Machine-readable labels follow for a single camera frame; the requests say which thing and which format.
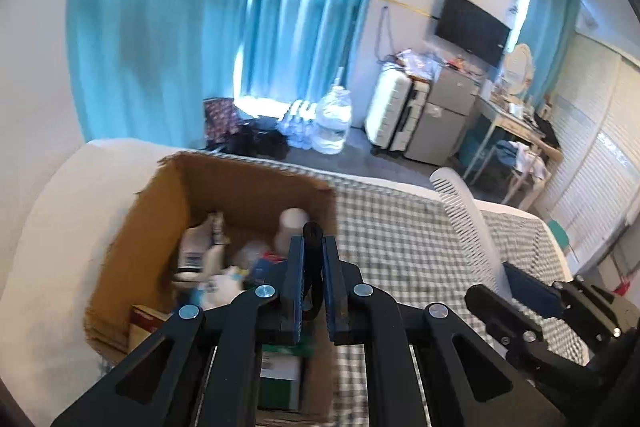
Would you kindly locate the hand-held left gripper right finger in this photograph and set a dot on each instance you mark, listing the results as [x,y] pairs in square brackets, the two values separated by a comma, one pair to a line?
[332,302]

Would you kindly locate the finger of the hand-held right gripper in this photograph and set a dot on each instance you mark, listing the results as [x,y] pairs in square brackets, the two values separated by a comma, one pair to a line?
[535,292]
[510,332]

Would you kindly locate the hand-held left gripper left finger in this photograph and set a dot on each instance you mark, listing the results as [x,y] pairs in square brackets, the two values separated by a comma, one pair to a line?
[295,287]

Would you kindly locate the white bottle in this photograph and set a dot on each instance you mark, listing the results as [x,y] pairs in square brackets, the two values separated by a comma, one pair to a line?
[292,227]

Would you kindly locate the white plush toy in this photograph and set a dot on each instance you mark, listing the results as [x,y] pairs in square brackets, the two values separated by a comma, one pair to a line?
[225,287]

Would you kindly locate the green white medicine box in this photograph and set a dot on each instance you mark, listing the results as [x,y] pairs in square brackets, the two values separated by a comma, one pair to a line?
[280,377]

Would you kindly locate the white comb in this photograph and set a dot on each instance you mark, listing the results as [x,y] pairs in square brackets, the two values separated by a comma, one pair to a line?
[470,227]

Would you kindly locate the white tube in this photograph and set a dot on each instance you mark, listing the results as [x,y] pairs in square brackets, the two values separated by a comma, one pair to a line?
[200,247]

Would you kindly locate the brown cardboard box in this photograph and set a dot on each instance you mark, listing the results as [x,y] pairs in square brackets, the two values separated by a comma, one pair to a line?
[235,187]

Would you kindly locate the red brown medicine box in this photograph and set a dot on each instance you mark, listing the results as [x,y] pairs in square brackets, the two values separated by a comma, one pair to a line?
[147,327]

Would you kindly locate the teal stool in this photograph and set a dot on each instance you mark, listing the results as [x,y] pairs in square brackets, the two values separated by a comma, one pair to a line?
[559,234]

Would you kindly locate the wooden dressing table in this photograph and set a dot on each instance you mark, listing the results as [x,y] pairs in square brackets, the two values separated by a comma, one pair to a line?
[515,142]

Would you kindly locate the black bag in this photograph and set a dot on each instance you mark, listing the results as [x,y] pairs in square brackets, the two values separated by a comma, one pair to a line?
[260,139]

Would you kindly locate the white louvred wardrobe doors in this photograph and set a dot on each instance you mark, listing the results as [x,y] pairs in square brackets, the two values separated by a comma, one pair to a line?
[595,147]

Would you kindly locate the pack of small water bottles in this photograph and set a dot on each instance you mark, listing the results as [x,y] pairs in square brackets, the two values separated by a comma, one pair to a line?
[297,124]

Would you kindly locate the large clear water jug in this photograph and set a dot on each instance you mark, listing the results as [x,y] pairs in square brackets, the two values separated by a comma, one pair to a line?
[332,122]

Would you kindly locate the patterned dark bag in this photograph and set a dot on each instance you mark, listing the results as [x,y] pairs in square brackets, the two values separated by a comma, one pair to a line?
[220,119]

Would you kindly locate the grey mini fridge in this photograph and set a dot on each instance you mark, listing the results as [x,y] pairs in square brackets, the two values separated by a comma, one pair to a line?
[445,117]

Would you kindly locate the white suitcase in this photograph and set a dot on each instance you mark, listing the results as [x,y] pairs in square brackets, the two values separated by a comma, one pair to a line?
[395,112]

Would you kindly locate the oval table mirror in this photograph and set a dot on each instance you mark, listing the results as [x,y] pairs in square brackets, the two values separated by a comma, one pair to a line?
[519,67]

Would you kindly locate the black television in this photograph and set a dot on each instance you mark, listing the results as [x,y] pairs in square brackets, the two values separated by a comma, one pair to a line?
[472,29]

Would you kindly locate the narrow blue curtain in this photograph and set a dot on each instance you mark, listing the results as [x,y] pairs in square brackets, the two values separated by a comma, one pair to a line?
[550,22]

